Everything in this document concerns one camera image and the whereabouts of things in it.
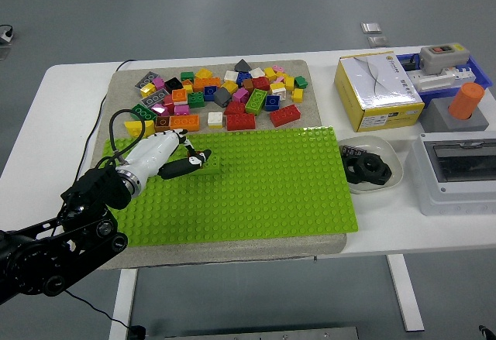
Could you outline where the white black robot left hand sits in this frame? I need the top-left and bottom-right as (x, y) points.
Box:
(122, 129), (213, 181)

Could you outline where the green studded baseplate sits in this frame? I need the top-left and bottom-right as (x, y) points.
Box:
(103, 125), (359, 248)

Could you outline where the yellow curved brick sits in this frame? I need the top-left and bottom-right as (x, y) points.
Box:
(124, 119), (155, 138)

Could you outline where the dark green long brick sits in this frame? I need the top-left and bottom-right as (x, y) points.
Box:
(129, 103), (158, 122)

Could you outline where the orange brick with round holes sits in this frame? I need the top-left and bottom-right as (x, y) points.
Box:
(169, 114), (201, 132)

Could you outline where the grey brick with round holes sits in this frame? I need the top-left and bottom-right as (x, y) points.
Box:
(139, 88), (171, 108)

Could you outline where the lime green long brick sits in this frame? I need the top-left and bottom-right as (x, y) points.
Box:
(244, 88), (267, 116)
(197, 153), (222, 175)

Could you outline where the grey studded flat brick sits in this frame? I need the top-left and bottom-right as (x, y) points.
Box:
(134, 71), (160, 90)

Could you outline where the orange long brick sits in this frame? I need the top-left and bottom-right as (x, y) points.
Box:
(192, 77), (222, 92)

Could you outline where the dark grey square brick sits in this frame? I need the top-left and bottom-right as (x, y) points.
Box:
(212, 87), (233, 108)

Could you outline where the white table leg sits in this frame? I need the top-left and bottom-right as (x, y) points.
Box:
(108, 268), (139, 340)
(386, 254), (425, 332)

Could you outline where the red long brick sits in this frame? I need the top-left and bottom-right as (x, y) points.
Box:
(269, 104), (302, 128)
(226, 112), (257, 132)

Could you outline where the grey-brown mat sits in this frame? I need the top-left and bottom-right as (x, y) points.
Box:
(70, 59), (347, 271)

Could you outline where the black hex nut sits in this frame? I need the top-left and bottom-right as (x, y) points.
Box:
(340, 156), (366, 184)
(354, 153), (392, 186)

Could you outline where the black toothed strip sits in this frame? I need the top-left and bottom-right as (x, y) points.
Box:
(340, 144), (367, 159)

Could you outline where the white dish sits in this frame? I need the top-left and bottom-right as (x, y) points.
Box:
(333, 134), (404, 194)

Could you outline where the grey square block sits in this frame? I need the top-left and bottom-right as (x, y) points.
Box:
(419, 98), (490, 132)

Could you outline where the orange cylinder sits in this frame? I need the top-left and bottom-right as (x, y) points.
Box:
(448, 81), (486, 121)

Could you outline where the yellow white cardboard box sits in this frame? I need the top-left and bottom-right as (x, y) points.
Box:
(334, 50), (426, 133)

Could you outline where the blue plastic bin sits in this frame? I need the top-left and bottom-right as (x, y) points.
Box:
(395, 52), (493, 108)

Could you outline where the white terminal block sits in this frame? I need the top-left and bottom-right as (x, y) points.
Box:
(402, 67), (476, 93)

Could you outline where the small black device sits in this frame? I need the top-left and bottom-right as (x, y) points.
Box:
(402, 55), (422, 72)

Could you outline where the grey electrical enclosure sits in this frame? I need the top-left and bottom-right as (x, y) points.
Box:
(410, 130), (496, 217)

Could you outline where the black plug with cord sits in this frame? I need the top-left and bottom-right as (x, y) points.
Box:
(40, 59), (146, 340)

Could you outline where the metal base plate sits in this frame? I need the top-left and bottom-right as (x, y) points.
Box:
(164, 326), (360, 340)

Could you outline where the grey switch box red button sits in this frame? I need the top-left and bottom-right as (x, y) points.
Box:
(419, 43), (471, 76)

